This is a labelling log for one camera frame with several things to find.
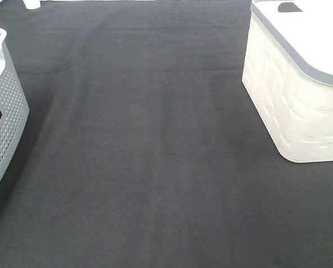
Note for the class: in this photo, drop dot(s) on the black table cloth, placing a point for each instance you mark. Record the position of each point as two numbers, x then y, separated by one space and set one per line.
143 149

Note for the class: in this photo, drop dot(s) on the white cylinder at table edge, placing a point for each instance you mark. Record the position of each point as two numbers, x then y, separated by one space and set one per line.
32 4

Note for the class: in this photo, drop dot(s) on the cream woven-pattern storage box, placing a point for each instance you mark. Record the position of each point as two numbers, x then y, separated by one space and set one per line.
296 110

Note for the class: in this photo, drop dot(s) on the grey perforated plastic basket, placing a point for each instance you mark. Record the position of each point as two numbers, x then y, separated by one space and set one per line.
14 109

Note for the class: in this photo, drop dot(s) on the white lid with grey rim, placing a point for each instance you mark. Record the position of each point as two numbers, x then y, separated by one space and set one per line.
304 29

